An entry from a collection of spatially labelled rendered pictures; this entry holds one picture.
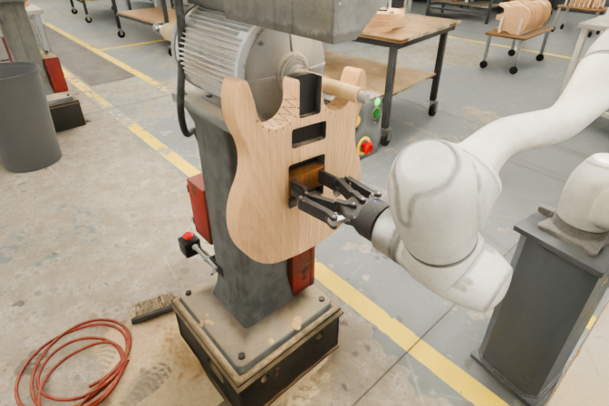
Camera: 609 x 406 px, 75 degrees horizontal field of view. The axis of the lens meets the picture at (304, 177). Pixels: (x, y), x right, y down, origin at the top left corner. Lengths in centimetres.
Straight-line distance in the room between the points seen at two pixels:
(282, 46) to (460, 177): 58
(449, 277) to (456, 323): 148
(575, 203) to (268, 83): 99
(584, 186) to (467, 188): 97
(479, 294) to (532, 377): 125
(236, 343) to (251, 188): 89
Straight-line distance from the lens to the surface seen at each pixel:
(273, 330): 157
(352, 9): 65
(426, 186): 46
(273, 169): 76
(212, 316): 164
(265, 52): 92
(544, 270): 155
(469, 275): 61
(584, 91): 85
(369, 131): 124
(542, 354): 175
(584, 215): 146
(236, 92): 67
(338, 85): 85
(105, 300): 226
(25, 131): 353
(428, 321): 205
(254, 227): 79
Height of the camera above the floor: 152
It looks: 31 degrees down
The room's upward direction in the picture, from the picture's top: straight up
